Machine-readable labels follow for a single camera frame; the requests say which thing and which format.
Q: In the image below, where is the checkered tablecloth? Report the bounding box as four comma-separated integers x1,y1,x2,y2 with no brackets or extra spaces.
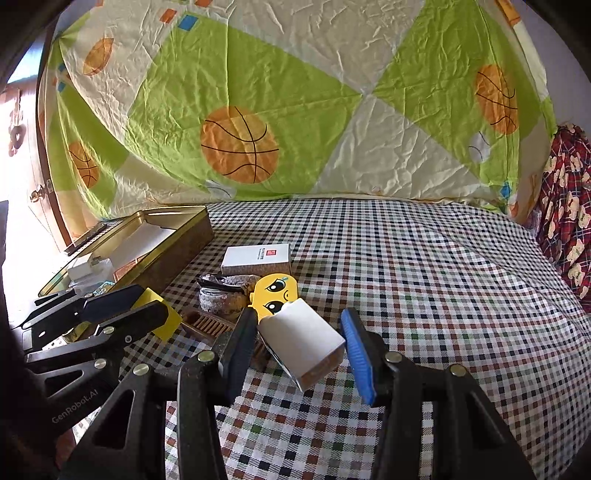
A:
69,196,591,480

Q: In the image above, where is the rose gold box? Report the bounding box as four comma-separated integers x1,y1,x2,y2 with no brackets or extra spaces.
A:
113,261,144,280

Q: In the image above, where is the brown comb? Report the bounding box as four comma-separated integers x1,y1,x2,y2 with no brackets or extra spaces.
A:
180,309,271,370

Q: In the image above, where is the white card box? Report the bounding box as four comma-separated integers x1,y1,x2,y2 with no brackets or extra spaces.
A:
220,243,293,278

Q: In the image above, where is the yellow face toy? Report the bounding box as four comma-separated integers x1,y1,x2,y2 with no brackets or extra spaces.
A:
249,272,301,333

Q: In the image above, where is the black phone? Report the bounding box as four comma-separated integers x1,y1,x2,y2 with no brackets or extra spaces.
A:
64,220,108,257

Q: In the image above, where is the brown wooden door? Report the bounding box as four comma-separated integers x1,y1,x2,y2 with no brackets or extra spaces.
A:
0,78,70,250

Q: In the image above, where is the white paper liner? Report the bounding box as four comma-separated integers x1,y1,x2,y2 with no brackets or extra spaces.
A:
69,224,178,278

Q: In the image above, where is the basketball print bedsheet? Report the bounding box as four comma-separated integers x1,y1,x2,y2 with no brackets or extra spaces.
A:
39,0,557,220

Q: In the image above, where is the gold tin box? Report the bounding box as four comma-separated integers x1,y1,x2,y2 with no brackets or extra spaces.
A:
37,205,215,298

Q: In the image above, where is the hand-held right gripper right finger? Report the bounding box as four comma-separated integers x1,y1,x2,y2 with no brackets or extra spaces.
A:
341,307,539,480

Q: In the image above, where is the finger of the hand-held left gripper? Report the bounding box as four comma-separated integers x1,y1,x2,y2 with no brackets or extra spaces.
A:
25,302,169,384
23,284,146,340

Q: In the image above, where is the white box with tan end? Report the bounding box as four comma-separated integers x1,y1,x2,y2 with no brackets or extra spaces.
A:
257,298,347,393

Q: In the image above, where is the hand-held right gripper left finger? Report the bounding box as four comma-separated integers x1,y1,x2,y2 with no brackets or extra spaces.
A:
60,307,259,480

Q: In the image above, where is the patterned hair clip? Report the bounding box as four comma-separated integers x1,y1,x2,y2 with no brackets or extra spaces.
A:
196,273,262,319

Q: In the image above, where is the brown hanging ornament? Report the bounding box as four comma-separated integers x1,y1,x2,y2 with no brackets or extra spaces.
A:
7,90,26,158

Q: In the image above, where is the red bear print cloth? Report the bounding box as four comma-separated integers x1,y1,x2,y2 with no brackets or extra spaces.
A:
526,122,591,301

